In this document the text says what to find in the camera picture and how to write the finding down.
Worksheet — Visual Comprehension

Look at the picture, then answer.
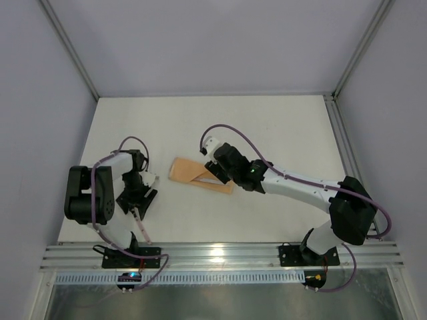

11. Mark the pink-handled fork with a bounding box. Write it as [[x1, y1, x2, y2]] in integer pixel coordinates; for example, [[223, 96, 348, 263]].
[[131, 208, 152, 245]]

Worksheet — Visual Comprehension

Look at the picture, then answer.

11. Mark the pink-handled table knife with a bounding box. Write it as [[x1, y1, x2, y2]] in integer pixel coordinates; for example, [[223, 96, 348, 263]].
[[193, 177, 223, 185]]

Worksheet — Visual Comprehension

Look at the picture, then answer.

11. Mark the peach cloth napkin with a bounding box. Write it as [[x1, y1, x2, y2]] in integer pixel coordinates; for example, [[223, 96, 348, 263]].
[[168, 157, 234, 195]]

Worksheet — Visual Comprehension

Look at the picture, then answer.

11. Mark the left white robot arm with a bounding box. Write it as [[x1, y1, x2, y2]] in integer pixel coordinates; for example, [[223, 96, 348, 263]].
[[64, 149, 157, 259]]

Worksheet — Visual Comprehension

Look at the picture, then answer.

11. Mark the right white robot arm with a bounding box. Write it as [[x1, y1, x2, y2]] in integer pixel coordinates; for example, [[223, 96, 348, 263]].
[[200, 137, 377, 265]]

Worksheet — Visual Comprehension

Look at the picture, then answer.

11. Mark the left controller board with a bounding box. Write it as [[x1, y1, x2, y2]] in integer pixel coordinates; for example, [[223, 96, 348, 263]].
[[116, 271, 141, 293]]

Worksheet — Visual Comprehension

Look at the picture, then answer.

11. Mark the controller board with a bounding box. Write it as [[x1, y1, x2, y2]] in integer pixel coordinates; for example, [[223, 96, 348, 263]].
[[302, 273, 327, 292], [116, 271, 141, 293]]

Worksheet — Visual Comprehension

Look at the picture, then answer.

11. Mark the right controller board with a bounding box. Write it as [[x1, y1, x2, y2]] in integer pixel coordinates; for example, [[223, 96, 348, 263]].
[[302, 273, 327, 292]]

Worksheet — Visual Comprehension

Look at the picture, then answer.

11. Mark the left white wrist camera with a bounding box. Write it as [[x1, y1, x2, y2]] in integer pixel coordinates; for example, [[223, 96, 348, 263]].
[[140, 171, 159, 188]]

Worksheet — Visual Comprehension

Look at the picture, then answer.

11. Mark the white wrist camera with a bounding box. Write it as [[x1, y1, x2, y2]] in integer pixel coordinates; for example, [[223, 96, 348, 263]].
[[140, 171, 159, 188], [200, 136, 222, 157]]

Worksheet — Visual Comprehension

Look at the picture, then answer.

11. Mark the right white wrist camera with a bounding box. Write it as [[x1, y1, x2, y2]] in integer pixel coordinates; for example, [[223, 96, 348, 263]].
[[200, 136, 222, 157]]

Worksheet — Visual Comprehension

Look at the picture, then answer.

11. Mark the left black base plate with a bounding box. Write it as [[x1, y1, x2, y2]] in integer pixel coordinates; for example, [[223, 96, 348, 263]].
[[101, 247, 161, 269]]

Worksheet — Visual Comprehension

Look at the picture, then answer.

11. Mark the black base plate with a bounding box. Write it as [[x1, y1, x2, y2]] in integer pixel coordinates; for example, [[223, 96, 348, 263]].
[[278, 244, 340, 267], [101, 247, 161, 269]]

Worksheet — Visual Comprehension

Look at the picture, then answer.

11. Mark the aluminium mounting rail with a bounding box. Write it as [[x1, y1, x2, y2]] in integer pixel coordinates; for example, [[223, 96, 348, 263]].
[[40, 241, 404, 271]]

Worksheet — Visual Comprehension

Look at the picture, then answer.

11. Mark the slotted grey cable duct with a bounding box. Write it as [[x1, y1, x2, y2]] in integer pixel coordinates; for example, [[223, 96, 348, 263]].
[[55, 270, 304, 285]]

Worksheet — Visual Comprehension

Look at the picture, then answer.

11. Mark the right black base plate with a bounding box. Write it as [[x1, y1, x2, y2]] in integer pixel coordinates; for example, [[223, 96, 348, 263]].
[[278, 244, 340, 267]]

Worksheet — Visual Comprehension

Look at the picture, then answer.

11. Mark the right aluminium side rail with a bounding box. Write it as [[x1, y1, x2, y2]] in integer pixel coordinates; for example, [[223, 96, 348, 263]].
[[324, 95, 384, 245]]

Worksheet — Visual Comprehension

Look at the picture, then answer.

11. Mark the right aluminium frame post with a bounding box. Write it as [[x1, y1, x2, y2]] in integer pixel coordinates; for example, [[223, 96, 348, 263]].
[[332, 0, 395, 100]]

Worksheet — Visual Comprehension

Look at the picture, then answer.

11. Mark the aluminium frame post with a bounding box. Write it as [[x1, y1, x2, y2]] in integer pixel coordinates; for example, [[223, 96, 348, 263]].
[[36, 0, 100, 101], [332, 0, 395, 100]]

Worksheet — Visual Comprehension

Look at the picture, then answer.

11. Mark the left aluminium frame post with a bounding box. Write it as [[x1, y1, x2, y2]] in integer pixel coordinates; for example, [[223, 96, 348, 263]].
[[36, 0, 100, 101]]

